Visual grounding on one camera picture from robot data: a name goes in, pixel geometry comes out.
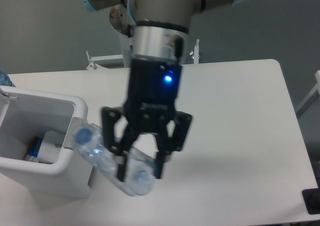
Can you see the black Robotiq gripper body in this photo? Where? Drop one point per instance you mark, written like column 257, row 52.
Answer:
column 152, row 90

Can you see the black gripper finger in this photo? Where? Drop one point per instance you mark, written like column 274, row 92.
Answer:
column 119, row 148
column 168, row 144

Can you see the clear crushed plastic bottle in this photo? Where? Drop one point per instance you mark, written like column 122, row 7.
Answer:
column 139, row 179

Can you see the white paper carton trash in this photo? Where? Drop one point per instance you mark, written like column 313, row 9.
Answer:
column 51, row 147

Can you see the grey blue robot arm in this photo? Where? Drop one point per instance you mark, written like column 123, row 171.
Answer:
column 160, row 29

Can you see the white plastic trash can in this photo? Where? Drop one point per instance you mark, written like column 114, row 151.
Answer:
column 25, row 114

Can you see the blue packaging in bin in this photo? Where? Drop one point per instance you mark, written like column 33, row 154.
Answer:
column 33, row 150

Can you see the blue patterned object at left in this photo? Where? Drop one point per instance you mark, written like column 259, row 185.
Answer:
column 5, row 80

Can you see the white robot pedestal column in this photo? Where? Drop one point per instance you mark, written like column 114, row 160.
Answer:
column 120, row 21

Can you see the white pedestal base frame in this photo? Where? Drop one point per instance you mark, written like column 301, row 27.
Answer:
column 118, row 61

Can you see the white frame at right edge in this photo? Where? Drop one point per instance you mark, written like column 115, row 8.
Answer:
column 310, row 98

